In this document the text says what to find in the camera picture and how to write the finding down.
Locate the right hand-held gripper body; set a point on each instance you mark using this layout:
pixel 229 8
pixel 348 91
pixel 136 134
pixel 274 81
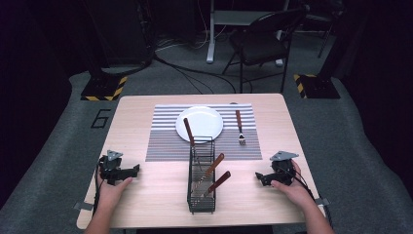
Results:
pixel 282 174

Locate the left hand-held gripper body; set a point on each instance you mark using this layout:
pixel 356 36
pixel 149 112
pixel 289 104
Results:
pixel 110 169

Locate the person's right hand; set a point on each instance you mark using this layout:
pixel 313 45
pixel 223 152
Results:
pixel 297 191

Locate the person's left hand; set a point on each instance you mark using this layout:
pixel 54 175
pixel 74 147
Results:
pixel 108 195

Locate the striped placemat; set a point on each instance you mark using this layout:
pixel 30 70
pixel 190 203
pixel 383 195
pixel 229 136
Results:
pixel 162 143

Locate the white plate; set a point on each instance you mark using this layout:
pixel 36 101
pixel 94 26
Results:
pixel 204 122

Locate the striped-edge stand base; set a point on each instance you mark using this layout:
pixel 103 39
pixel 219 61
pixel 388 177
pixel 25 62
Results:
pixel 319 87
pixel 102 87

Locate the black folding chair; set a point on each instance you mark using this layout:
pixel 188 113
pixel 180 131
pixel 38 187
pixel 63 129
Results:
pixel 259 45

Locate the white-legged desk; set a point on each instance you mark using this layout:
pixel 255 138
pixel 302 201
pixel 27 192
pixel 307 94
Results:
pixel 212 32

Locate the grey table bracket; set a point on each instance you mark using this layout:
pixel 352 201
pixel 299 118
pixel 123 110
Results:
pixel 82 206
pixel 322 201

